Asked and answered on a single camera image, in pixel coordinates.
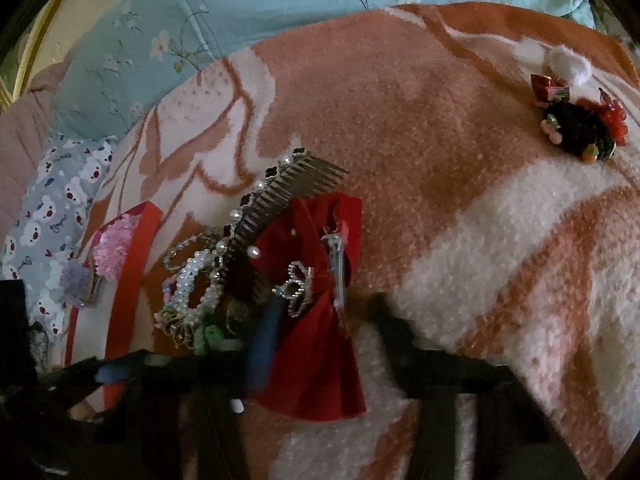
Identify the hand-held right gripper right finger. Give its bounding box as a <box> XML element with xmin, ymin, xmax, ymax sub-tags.
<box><xmin>370</xmin><ymin>295</ymin><xmax>588</xmax><ymax>480</ymax></box>

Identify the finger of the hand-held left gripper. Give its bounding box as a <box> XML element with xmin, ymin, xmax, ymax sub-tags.
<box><xmin>37</xmin><ymin>352</ymin><xmax>146</xmax><ymax>411</ymax></box>

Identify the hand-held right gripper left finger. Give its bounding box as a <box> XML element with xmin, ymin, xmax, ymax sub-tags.
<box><xmin>125</xmin><ymin>297</ymin><xmax>283</xmax><ymax>480</ymax></box>

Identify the red velvet bow hair clip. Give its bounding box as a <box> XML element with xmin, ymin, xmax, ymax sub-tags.
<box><xmin>250</xmin><ymin>192</ymin><xmax>368</xmax><ymax>423</ymax></box>

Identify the red jewelry box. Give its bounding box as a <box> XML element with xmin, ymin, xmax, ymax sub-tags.
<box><xmin>62</xmin><ymin>200</ymin><xmax>166</xmax><ymax>413</ymax></box>

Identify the purple sequin scrunchie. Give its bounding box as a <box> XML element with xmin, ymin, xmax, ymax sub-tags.
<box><xmin>60</xmin><ymin>259</ymin><xmax>106</xmax><ymax>308</ymax></box>

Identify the pink sequin scrunchie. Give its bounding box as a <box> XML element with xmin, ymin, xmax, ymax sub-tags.
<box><xmin>92</xmin><ymin>214</ymin><xmax>141</xmax><ymax>281</ymax></box>

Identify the bear print pillow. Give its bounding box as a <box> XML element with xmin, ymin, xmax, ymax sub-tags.
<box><xmin>0</xmin><ymin>135</ymin><xmax>121</xmax><ymax>336</ymax></box>

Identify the dark hair comb with pearls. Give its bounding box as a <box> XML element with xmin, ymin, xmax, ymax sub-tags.
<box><xmin>215</xmin><ymin>147</ymin><xmax>351</xmax><ymax>306</ymax></box>

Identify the pink quilt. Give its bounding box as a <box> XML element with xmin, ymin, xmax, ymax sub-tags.
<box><xmin>0</xmin><ymin>62</ymin><xmax>71</xmax><ymax>231</ymax></box>

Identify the orange and white blanket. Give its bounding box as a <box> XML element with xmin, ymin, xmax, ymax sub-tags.
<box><xmin>60</xmin><ymin>2</ymin><xmax>640</xmax><ymax>480</ymax></box>

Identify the black scrunchie with fruit charms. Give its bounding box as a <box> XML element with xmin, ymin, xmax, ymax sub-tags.
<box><xmin>542</xmin><ymin>97</ymin><xmax>618</xmax><ymax>163</ymax></box>

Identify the small red bow clip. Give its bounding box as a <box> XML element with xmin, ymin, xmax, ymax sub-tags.
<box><xmin>531</xmin><ymin>74</ymin><xmax>572</xmax><ymax>107</ymax></box>

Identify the red bead hair ornament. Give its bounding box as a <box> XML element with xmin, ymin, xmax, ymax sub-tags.
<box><xmin>597</xmin><ymin>87</ymin><xmax>629</xmax><ymax>147</ymax></box>

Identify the white pompom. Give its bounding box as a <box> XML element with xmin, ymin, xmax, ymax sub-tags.
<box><xmin>545</xmin><ymin>45</ymin><xmax>592</xmax><ymax>87</ymax></box>

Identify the teal floral bedsheet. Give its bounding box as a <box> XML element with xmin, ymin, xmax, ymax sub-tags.
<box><xmin>50</xmin><ymin>0</ymin><xmax>598</xmax><ymax>141</ymax></box>

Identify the green hair tie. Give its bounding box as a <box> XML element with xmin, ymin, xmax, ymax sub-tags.
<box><xmin>192</xmin><ymin>324</ymin><xmax>246</xmax><ymax>358</ymax></box>

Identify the multicolour bead bracelet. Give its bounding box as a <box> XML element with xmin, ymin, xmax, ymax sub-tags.
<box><xmin>155</xmin><ymin>232</ymin><xmax>221</xmax><ymax>351</ymax></box>

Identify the pearl bead hair tie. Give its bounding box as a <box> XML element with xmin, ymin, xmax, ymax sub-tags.
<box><xmin>167</xmin><ymin>249</ymin><xmax>226</xmax><ymax>322</ymax></box>

